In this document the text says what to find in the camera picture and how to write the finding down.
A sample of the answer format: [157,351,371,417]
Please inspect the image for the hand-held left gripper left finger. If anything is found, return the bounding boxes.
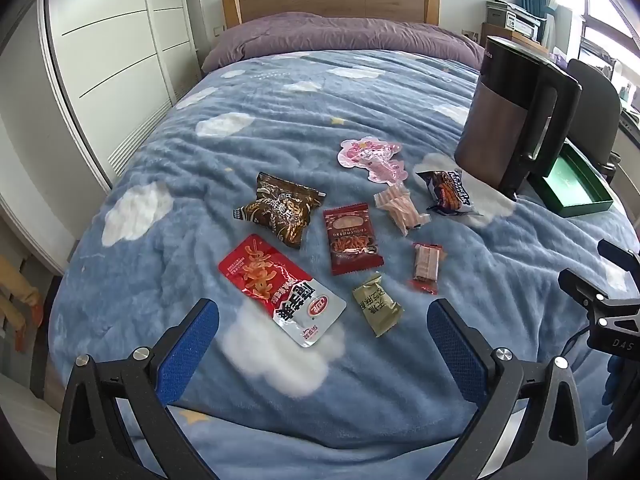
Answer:
[56,298,221,480]

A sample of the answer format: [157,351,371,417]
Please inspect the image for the grey chair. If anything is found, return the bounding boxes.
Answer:
[567,58,623,186]

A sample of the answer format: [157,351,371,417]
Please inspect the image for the green tray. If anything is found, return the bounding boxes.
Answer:
[527,141,615,218]

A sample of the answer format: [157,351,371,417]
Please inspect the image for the pink cartoon snack packet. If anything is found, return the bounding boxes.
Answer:
[335,137,408,183]

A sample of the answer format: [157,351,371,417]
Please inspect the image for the wooden nightstand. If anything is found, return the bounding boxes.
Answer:
[482,22,536,46]

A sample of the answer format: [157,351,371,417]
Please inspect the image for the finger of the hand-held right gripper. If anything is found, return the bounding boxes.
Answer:
[597,239,640,281]
[558,268,613,328]

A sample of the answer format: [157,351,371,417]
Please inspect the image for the dark red snack packet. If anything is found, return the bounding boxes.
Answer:
[322,202,385,277]

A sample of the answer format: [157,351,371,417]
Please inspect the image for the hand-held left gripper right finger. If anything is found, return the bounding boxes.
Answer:
[426,298,590,480]

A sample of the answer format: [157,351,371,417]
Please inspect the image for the wooden headboard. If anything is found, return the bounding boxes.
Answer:
[221,0,441,28]

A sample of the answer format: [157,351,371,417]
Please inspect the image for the black cable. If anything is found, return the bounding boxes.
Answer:
[564,325,597,361]

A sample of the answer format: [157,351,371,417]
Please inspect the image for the red and silver snack packet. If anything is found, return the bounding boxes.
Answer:
[218,234,347,348]

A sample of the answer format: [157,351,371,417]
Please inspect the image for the person's right hand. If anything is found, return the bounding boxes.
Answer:
[602,355,626,411]

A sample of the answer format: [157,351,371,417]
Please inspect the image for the white wardrobe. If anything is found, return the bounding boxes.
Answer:
[37,0,201,191]

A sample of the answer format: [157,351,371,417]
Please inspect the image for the small red-ended wafer packet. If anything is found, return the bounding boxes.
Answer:
[409,241,447,295]

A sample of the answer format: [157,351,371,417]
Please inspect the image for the black and copper kettle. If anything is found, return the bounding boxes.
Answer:
[454,35,583,203]

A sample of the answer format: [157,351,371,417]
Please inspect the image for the grey printer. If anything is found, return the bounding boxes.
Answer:
[486,0,548,41]

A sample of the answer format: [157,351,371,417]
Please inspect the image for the clear pink wafer packet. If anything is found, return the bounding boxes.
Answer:
[374,182,432,237]

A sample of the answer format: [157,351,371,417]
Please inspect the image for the olive green snack packet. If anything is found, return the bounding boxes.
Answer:
[351,272,405,338]

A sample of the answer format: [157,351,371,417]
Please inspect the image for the blue cloud print blanket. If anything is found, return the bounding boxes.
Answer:
[47,50,640,480]

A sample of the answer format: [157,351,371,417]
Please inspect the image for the brown snack packet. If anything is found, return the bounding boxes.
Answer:
[232,171,327,250]

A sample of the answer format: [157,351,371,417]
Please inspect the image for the purple pillow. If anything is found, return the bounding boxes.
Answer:
[200,11,486,73]

